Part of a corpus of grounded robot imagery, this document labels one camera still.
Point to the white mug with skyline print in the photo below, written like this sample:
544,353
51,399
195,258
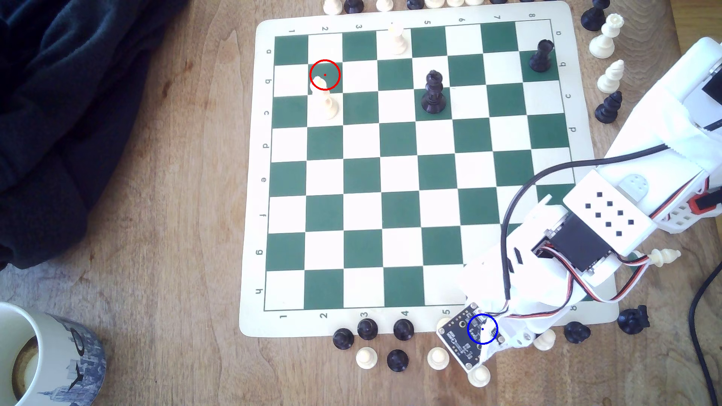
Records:
62,361

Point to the green and cream chess mat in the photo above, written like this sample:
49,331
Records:
400,208

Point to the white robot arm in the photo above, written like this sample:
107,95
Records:
612,217

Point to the black chess pawn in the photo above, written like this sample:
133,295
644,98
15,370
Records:
397,360
576,332
593,20
403,329
367,329
343,339

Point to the white chess pawn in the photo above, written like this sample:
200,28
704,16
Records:
444,323
366,358
437,358
479,378
546,340

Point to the black chess king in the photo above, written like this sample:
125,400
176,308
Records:
434,96

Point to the black camera circuit board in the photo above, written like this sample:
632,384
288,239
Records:
460,338

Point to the black chess piece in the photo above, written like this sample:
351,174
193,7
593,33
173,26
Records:
416,3

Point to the black chess bishop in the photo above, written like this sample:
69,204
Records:
608,110

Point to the black chess rook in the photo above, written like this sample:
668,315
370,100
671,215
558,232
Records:
541,56

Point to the dark navy cloth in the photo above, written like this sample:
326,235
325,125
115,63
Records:
67,113

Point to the white chess queen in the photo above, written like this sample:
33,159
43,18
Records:
603,44

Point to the red clamp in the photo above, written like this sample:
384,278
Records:
705,203

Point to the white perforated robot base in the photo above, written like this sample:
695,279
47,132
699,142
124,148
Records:
685,220

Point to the white chess bishop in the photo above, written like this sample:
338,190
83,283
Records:
326,104
610,79
665,257

